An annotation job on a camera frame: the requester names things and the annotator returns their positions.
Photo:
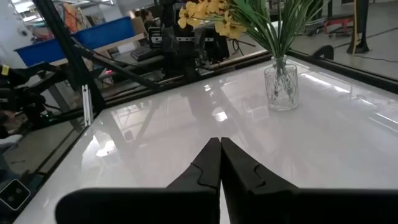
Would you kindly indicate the clear cut-glass vase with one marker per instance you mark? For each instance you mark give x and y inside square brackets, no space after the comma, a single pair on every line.
[281,90]

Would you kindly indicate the yellow flower bunch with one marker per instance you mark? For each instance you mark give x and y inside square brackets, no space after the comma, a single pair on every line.
[188,15]
[230,29]

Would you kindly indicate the black frame post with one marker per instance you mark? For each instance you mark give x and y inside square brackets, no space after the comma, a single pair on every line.
[70,49]

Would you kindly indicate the black floor post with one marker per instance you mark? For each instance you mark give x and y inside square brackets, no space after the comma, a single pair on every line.
[360,28]

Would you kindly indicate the red cart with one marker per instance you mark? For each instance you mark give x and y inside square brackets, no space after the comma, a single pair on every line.
[340,21]

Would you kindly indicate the silver aluminium bracket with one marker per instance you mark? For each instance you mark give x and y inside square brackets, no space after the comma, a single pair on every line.
[87,105]

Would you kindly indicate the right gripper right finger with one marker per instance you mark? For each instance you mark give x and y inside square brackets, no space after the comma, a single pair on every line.
[248,193]

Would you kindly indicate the black diagonal frame brace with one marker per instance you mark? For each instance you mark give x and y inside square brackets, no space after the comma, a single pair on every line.
[124,70]

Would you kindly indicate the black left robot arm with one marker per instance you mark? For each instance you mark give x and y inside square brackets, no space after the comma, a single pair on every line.
[178,46]

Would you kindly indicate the black neighbouring robot arm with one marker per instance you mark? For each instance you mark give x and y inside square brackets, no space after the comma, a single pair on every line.
[28,93]

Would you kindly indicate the black square camera device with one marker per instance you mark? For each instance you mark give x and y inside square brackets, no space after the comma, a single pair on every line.
[14,194]

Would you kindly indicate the black curved bracket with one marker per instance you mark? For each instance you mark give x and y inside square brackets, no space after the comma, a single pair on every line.
[325,51]

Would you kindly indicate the black keyboard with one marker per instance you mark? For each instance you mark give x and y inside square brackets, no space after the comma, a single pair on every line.
[144,53]

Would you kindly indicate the person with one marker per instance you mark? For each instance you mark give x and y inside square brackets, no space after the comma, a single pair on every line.
[147,18]

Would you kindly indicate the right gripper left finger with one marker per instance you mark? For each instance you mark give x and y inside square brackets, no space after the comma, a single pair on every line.
[199,186]

